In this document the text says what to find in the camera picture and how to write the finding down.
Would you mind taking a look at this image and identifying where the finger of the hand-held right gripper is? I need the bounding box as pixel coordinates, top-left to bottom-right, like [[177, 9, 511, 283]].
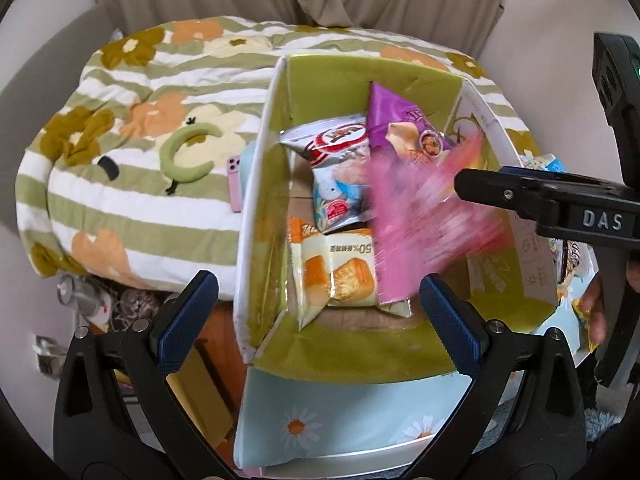
[[454, 166, 640, 222]]

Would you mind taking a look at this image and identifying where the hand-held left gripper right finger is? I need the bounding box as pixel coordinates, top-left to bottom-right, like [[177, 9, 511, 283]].
[[400, 274, 588, 480]]

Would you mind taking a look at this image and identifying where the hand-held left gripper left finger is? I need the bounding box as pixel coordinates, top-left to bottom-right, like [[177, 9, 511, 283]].
[[52, 270, 241, 480]]

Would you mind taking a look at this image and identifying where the pink snack packet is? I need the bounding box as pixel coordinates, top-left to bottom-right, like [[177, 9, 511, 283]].
[[367, 130, 508, 318]]

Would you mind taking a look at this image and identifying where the cardboard box with green inside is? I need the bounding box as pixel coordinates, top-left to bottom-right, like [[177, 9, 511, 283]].
[[232, 51, 566, 391]]

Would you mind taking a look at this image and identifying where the person's right hand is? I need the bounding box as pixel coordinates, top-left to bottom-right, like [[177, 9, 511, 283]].
[[575, 276, 610, 347]]

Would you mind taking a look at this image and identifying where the orange wooden furniture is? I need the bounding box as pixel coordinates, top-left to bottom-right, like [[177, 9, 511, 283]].
[[170, 305, 246, 456]]

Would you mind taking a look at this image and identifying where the grey patterned cloth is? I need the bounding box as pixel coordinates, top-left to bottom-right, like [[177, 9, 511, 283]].
[[107, 290, 166, 331]]

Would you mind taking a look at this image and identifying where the clear drinking bottle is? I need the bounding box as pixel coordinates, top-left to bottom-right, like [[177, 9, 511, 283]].
[[57, 275, 108, 333]]

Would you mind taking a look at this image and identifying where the green striped floral blanket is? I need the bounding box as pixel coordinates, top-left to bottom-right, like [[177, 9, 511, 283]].
[[15, 15, 543, 303]]

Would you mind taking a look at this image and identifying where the purple snack packet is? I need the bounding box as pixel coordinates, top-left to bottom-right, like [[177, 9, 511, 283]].
[[367, 81, 458, 161]]

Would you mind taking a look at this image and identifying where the cream bread packet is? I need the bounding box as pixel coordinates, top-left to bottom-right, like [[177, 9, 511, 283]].
[[289, 217, 381, 331]]

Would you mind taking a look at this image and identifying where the light blue daisy tablecloth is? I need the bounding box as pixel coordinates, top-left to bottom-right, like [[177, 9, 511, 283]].
[[232, 290, 601, 468]]

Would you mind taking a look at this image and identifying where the pink phone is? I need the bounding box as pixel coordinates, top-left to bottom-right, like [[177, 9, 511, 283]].
[[226, 155, 248, 213]]

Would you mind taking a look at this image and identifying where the green crescent plush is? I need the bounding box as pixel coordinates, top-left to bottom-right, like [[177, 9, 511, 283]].
[[159, 122, 226, 196]]

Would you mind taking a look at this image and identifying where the white and red snack packet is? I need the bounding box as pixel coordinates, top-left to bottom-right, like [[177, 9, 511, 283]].
[[279, 112, 373, 168]]

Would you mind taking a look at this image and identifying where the grey fluffy rug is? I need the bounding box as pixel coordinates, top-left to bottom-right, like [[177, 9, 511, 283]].
[[582, 407, 631, 441]]

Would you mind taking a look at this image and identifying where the white wall socket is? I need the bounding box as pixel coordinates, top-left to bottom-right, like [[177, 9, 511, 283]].
[[34, 334, 68, 377]]

